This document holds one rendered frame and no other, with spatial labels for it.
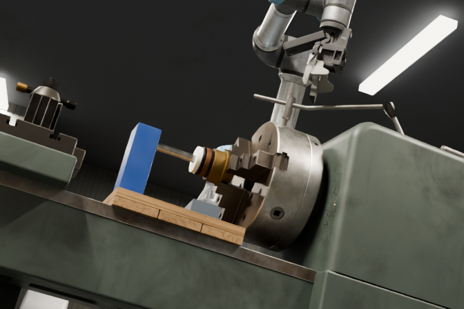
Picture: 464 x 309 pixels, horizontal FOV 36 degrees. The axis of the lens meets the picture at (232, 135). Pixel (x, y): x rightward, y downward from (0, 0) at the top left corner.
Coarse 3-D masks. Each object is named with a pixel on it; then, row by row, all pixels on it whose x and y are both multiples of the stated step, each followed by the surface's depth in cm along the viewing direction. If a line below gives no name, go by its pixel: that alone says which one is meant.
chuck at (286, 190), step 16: (272, 128) 178; (288, 128) 178; (256, 144) 186; (272, 144) 174; (288, 144) 171; (304, 144) 174; (288, 160) 169; (304, 160) 170; (272, 176) 166; (288, 176) 167; (304, 176) 168; (256, 192) 172; (272, 192) 166; (288, 192) 167; (256, 208) 168; (272, 208) 167; (288, 208) 167; (240, 224) 175; (256, 224) 169; (272, 224) 169; (288, 224) 169; (256, 240) 174; (272, 240) 173
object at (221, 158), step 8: (208, 152) 175; (216, 152) 175; (224, 152) 177; (208, 160) 174; (216, 160) 174; (224, 160) 175; (200, 168) 174; (208, 168) 174; (216, 168) 174; (224, 168) 174; (200, 176) 176; (208, 176) 175; (216, 176) 175; (224, 176) 176; (232, 176) 176; (216, 184) 176
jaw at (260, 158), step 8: (256, 152) 170; (264, 152) 169; (232, 160) 173; (240, 160) 173; (248, 160) 172; (256, 160) 168; (264, 160) 168; (272, 160) 169; (280, 160) 168; (232, 168) 173; (240, 168) 171; (248, 168) 171; (256, 168) 169; (264, 168) 168; (280, 168) 167; (240, 176) 176; (248, 176) 175; (256, 176) 174
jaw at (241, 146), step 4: (240, 140) 189; (244, 140) 190; (236, 144) 189; (240, 144) 187; (244, 144) 188; (248, 144) 189; (232, 148) 184; (236, 148) 185; (240, 148) 186; (244, 148) 186; (248, 148) 187; (252, 148) 188; (232, 152) 183; (236, 152) 183; (240, 152) 184; (244, 152) 185; (248, 152) 186; (252, 152) 187
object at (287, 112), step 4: (288, 96) 186; (292, 96) 185; (288, 100) 185; (292, 100) 185; (288, 104) 185; (292, 104) 185; (284, 108) 185; (288, 108) 185; (292, 108) 185; (284, 112) 185; (288, 112) 184; (284, 116) 184; (288, 116) 184; (284, 120) 184; (288, 120) 185; (284, 124) 184
